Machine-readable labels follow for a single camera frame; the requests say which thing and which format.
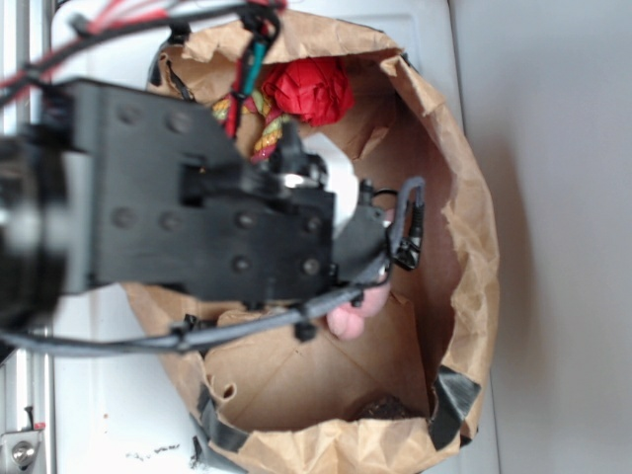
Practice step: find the aluminium frame rail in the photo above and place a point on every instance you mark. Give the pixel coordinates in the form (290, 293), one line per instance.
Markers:
(27, 398)

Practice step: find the brown paper bag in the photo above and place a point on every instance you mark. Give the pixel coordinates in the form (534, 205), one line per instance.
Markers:
(408, 392)

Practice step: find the pink plush bunny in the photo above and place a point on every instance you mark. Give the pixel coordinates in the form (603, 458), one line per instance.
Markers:
(347, 322)

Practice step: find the red crumpled paper ball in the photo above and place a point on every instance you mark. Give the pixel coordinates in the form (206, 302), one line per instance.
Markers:
(317, 90)

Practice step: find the metal corner bracket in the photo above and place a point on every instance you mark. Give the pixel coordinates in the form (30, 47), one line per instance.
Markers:
(20, 451)

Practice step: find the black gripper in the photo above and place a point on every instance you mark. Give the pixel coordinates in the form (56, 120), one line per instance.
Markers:
(118, 185)

